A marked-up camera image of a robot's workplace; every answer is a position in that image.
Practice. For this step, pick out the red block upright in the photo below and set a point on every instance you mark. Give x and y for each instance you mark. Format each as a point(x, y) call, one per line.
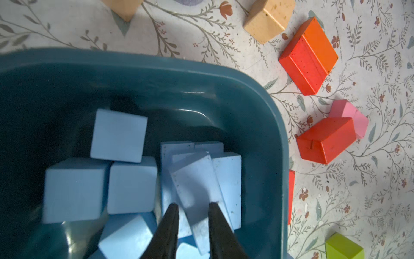
point(291, 193)

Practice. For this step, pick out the pink block back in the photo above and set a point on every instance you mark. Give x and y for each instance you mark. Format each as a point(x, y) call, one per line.
point(345, 109)

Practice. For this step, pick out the purple oval pad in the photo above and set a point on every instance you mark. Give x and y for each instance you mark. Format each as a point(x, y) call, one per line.
point(189, 2)

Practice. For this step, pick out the blue long block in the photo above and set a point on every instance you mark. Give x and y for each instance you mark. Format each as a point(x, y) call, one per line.
point(197, 186)

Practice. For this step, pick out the red block middle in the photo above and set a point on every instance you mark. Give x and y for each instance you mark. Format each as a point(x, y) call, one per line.
point(326, 140)

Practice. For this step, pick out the small wooden cube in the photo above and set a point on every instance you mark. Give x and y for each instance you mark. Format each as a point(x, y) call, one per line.
point(268, 18)

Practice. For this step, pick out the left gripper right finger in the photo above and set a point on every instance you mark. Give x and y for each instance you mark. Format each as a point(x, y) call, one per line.
point(223, 242)

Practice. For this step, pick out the blue block in bin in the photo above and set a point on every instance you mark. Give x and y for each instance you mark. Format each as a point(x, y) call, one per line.
point(228, 171)

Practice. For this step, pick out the orange red block back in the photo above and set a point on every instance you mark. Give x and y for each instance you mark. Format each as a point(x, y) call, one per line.
point(309, 57)

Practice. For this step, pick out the blue flat block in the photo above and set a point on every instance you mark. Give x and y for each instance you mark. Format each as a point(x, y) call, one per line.
point(212, 147)

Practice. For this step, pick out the green cube block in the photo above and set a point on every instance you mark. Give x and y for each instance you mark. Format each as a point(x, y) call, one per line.
point(340, 247)

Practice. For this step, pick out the teal plastic bin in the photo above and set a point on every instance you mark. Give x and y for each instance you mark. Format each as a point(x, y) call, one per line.
point(49, 99)

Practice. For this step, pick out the blue cube in bin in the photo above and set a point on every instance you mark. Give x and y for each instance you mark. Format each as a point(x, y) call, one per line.
point(132, 186)
point(187, 249)
point(127, 236)
point(118, 136)
point(75, 190)

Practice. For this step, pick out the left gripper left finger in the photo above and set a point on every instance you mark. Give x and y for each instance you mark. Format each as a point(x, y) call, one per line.
point(164, 242)

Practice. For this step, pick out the small wooden cylinder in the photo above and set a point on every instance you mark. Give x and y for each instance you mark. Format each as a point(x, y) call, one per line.
point(126, 9)

